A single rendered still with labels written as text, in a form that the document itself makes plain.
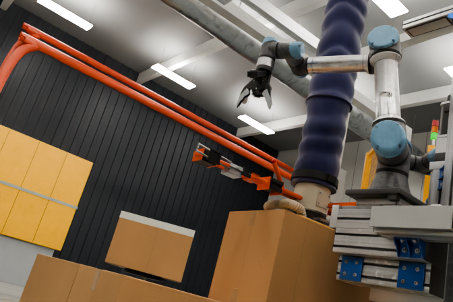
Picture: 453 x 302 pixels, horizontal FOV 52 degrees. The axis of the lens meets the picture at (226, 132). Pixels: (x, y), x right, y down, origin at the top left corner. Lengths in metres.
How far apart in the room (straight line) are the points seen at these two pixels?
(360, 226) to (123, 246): 2.34
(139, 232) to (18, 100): 9.20
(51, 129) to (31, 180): 3.81
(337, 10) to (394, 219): 1.38
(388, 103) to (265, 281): 0.81
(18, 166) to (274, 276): 7.54
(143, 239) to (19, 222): 5.48
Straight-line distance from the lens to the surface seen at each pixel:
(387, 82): 1.80
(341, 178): 3.81
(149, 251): 3.72
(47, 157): 9.18
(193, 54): 11.49
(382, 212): 1.57
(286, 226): 1.88
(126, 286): 1.50
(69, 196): 9.29
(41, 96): 12.75
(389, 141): 1.67
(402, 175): 1.79
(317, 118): 2.29
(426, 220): 1.49
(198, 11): 7.86
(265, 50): 2.05
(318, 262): 2.00
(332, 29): 2.54
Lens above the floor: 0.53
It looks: 20 degrees up
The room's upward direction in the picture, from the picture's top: 15 degrees clockwise
